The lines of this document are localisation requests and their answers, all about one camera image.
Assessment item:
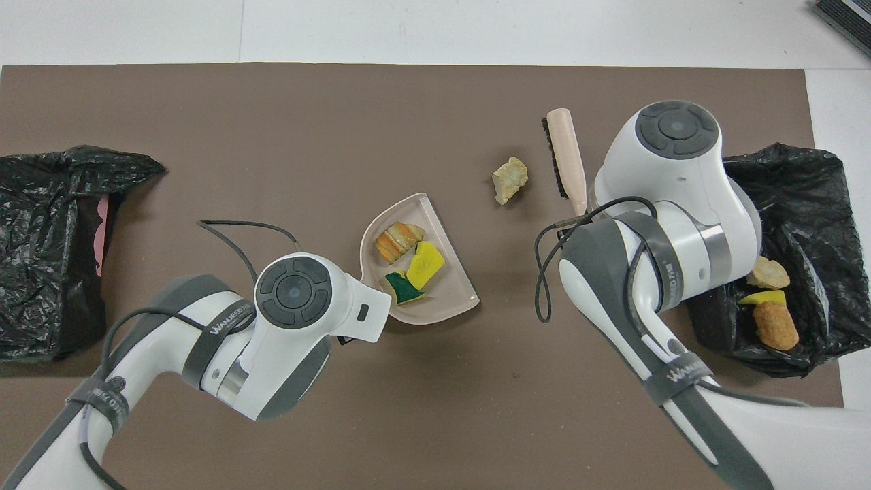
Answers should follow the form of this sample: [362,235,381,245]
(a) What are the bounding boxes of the brown table mat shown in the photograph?
[0,63,855,490]

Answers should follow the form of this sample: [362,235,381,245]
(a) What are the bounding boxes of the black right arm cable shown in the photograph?
[534,196,810,409]

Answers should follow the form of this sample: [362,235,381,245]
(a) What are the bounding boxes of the notched yellow sponge piece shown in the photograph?
[738,290,787,308]

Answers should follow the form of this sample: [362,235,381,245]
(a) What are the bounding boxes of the black trash bag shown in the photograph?
[687,143,871,377]
[0,145,166,361]

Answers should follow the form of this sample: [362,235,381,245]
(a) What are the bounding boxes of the right black trash bag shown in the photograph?
[687,143,871,377]

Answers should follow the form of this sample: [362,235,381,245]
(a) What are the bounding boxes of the plain yellow sponge piece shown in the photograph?
[406,241,446,290]

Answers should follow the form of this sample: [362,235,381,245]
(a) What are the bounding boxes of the brown fried nugget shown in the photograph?
[753,301,800,352]

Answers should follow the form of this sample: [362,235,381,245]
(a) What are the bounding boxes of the left black trash bag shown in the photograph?
[0,145,166,361]

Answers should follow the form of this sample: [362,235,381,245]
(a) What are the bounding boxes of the dark grey ribbed object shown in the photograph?
[812,0,871,56]

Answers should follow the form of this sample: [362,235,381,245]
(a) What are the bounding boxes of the pale trash piece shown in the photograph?
[746,256,791,291]
[492,157,529,206]

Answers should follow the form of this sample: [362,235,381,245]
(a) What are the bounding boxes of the beige plastic dustpan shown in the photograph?
[359,193,480,326]

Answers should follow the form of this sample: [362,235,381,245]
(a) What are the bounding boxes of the green and yellow sponge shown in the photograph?
[384,271,426,306]

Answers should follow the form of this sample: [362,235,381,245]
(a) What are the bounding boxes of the orange striped bread piece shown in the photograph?
[376,222,426,265]

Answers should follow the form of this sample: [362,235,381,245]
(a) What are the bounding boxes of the beige brush with black bristles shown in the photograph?
[542,108,588,217]

